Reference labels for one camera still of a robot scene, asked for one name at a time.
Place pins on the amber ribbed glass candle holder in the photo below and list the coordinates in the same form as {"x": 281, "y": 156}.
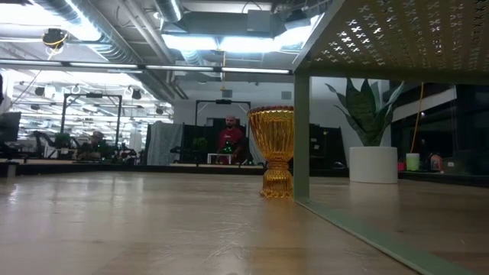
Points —
{"x": 273, "y": 133}

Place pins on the person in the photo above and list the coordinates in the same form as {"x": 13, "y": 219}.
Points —
{"x": 97, "y": 137}
{"x": 230, "y": 137}

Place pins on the green perforated metal shelf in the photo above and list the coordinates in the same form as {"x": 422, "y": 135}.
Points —
{"x": 302, "y": 133}

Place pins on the long linear ceiling light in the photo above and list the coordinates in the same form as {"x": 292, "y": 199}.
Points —
{"x": 214, "y": 69}

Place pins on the black storage cabinet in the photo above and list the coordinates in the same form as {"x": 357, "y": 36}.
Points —
{"x": 324, "y": 145}

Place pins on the grey hanging cloth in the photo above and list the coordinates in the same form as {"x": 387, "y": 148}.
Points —
{"x": 164, "y": 145}

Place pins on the grey ceiling box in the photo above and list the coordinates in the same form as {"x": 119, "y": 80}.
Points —
{"x": 260, "y": 21}

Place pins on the green snake plant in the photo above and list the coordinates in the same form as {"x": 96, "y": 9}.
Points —
{"x": 363, "y": 114}

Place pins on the white round planter pot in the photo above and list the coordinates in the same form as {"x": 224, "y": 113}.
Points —
{"x": 374, "y": 164}

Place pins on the small red container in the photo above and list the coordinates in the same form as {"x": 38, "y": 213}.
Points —
{"x": 401, "y": 166}

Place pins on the pale green cup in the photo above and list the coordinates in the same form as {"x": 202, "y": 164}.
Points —
{"x": 412, "y": 162}

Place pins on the orange bottle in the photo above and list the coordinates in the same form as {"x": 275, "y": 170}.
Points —
{"x": 436, "y": 162}

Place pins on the black computer monitor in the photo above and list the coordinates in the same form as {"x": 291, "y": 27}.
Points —
{"x": 9, "y": 126}

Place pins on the grey wall vent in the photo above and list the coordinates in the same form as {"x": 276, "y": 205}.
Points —
{"x": 286, "y": 95}
{"x": 227, "y": 93}

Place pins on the black rig frame with camera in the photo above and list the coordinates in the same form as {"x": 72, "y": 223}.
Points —
{"x": 196, "y": 114}

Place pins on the silver ventilation duct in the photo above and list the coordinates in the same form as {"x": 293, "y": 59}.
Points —
{"x": 170, "y": 9}

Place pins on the black metal rig frame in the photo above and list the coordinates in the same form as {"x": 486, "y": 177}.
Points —
{"x": 63, "y": 114}

